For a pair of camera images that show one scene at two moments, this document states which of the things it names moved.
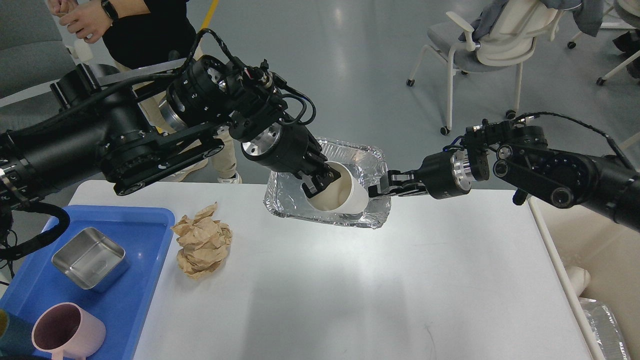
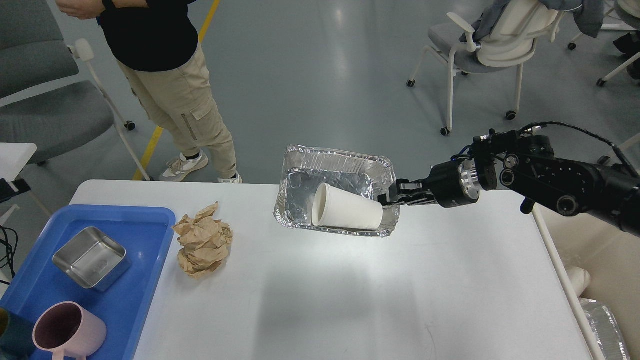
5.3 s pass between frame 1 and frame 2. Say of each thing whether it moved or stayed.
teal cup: stayed
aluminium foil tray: moved
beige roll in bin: stayed
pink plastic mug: stayed
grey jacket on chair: stayed
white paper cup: moved
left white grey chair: stayed
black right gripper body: moved
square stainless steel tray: stayed
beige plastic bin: stayed
